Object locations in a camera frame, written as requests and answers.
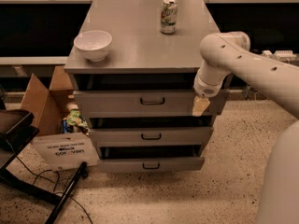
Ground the grey bottom drawer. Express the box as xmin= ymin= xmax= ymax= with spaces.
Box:
xmin=98 ymin=157 xmax=205 ymax=173

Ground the black floor cable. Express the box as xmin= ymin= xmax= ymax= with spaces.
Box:
xmin=15 ymin=156 xmax=94 ymax=224

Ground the grey middle drawer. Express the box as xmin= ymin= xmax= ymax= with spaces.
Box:
xmin=90 ymin=127 xmax=213 ymax=147

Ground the white power strip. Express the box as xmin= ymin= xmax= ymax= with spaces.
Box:
xmin=262 ymin=50 xmax=297 ymax=63

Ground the grey top drawer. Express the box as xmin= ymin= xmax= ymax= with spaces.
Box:
xmin=73 ymin=88 xmax=231 ymax=117

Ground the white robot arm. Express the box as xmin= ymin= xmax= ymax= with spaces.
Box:
xmin=192 ymin=32 xmax=299 ymax=224

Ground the white ceramic bowl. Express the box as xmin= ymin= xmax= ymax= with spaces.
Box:
xmin=74 ymin=30 xmax=112 ymax=62

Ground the green plush toy figure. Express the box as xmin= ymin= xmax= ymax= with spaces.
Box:
xmin=61 ymin=102 xmax=89 ymax=135

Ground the grey drawer cabinet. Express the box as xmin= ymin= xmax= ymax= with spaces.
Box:
xmin=64 ymin=0 xmax=228 ymax=160

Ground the white printed cardboard flap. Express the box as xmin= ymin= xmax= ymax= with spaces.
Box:
xmin=32 ymin=133 xmax=99 ymax=171

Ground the grey drawer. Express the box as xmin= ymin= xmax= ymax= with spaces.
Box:
xmin=73 ymin=88 xmax=231 ymax=117
xmin=90 ymin=127 xmax=213 ymax=147
xmin=98 ymin=157 xmax=205 ymax=173

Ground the green white soda can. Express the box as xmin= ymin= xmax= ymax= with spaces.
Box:
xmin=160 ymin=0 xmax=178 ymax=34

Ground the brown cardboard box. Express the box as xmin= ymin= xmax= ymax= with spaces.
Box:
xmin=21 ymin=65 xmax=75 ymax=135

